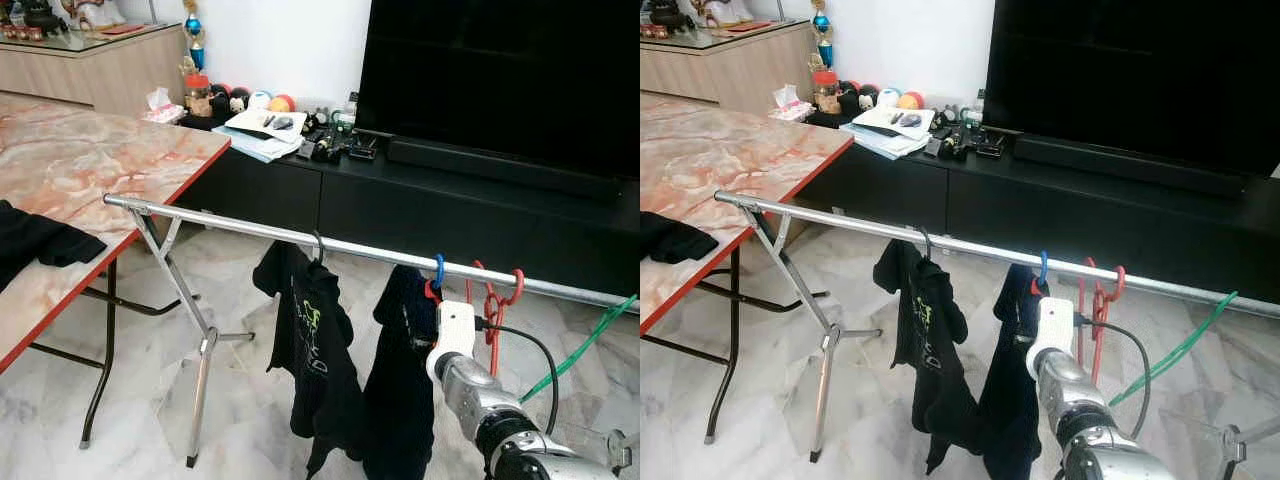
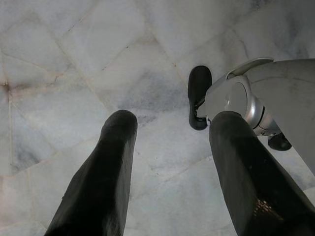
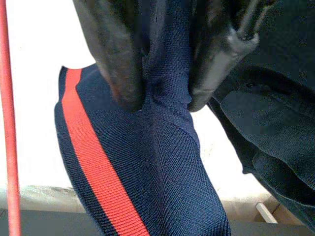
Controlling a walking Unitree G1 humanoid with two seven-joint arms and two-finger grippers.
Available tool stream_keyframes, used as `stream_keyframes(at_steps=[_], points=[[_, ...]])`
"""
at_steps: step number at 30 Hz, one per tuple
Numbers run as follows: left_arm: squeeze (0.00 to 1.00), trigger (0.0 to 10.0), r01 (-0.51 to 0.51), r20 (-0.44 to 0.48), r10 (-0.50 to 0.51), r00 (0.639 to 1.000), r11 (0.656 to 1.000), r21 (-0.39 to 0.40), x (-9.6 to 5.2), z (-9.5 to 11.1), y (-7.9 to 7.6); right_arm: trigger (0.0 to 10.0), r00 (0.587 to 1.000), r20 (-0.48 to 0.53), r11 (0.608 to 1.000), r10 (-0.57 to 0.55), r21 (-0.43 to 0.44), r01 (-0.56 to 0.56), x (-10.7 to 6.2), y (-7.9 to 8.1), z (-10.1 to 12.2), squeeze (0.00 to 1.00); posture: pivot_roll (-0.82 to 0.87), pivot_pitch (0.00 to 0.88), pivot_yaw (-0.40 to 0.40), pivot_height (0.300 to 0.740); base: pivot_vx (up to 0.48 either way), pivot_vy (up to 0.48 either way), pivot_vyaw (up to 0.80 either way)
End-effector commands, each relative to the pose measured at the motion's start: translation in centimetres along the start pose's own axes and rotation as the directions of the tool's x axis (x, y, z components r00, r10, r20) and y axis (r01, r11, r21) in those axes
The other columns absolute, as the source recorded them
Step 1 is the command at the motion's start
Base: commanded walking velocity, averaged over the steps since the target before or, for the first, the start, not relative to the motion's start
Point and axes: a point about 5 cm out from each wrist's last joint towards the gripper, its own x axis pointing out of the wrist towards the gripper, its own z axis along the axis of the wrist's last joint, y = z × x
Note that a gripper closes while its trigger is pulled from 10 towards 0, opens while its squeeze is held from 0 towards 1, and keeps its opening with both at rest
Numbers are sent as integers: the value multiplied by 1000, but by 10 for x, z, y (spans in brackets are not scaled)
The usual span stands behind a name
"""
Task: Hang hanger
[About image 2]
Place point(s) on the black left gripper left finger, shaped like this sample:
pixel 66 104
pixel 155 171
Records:
pixel 98 184

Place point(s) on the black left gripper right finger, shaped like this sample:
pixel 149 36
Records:
pixel 246 177

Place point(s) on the black robot right foot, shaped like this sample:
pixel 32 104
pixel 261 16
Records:
pixel 279 143

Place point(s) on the black robot foot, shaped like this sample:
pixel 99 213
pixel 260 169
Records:
pixel 198 83
pixel 279 143

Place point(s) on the black robot left foot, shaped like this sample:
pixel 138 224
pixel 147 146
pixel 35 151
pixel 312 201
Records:
pixel 198 83

